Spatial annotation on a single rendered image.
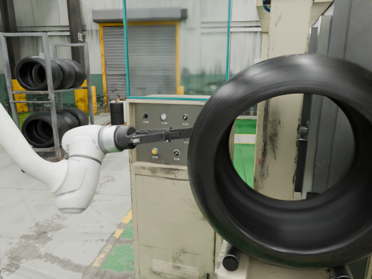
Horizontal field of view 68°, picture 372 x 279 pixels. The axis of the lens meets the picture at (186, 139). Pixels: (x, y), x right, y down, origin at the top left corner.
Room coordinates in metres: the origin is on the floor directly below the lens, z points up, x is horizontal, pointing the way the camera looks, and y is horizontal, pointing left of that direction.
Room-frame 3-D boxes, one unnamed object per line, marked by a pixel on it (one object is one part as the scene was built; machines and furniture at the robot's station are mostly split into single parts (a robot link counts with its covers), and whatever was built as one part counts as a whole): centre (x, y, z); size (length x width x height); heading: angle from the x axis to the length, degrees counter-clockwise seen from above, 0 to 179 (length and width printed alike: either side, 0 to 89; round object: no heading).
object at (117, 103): (7.35, 1.77, 0.38); 1.20 x 0.80 x 0.76; 0
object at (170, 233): (1.61, 0.01, 0.63); 0.56 x 0.41 x 1.27; 73
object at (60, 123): (4.35, 2.04, 0.96); 1.36 x 0.71 x 1.92; 172
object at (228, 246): (0.81, -0.17, 0.90); 0.35 x 0.05 x 0.05; 163
